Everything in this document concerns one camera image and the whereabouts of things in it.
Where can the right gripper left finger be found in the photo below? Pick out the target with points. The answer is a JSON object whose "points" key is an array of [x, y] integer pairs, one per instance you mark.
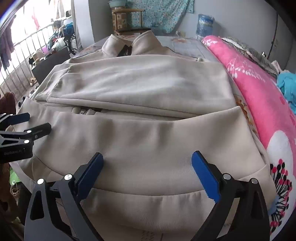
{"points": [[54, 211]]}

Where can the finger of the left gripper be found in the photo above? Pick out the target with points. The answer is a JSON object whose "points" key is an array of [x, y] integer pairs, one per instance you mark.
{"points": [[9, 138], [7, 120]]}

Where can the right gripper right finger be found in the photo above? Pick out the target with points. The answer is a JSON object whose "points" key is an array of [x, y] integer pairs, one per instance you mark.
{"points": [[250, 220]]}

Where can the beige zip jacket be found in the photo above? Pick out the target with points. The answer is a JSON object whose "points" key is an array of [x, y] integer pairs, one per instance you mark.
{"points": [[147, 110]]}

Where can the metal balcony railing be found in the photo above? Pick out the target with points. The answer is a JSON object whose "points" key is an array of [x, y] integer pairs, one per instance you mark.
{"points": [[31, 48]]}

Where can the dark low cabinet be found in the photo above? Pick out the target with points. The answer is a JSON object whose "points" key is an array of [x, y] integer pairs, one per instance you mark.
{"points": [[43, 68]]}

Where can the pink floral blanket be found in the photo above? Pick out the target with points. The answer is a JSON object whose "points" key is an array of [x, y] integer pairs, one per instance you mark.
{"points": [[273, 120]]}

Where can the light blue cloth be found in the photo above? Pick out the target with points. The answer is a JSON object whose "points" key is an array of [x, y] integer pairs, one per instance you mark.
{"points": [[286, 82]]}

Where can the patterned box on chair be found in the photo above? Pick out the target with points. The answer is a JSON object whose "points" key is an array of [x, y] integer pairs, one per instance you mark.
{"points": [[119, 21]]}

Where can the teal plastic basin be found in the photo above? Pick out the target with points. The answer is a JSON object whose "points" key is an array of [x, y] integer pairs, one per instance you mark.
{"points": [[117, 3]]}

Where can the wooden chair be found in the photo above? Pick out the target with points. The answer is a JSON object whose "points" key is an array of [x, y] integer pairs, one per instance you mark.
{"points": [[135, 24]]}

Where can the grey patterned pillow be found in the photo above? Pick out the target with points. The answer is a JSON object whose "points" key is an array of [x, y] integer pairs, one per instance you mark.
{"points": [[252, 55]]}

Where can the white floral bed sheet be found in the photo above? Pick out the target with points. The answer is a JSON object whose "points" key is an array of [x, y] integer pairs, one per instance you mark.
{"points": [[184, 46]]}

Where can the teal floral hanging cloth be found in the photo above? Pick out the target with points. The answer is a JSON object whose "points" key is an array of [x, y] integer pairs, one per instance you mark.
{"points": [[163, 17]]}

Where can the blue water jug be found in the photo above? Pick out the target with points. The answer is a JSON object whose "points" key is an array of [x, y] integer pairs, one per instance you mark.
{"points": [[204, 26]]}

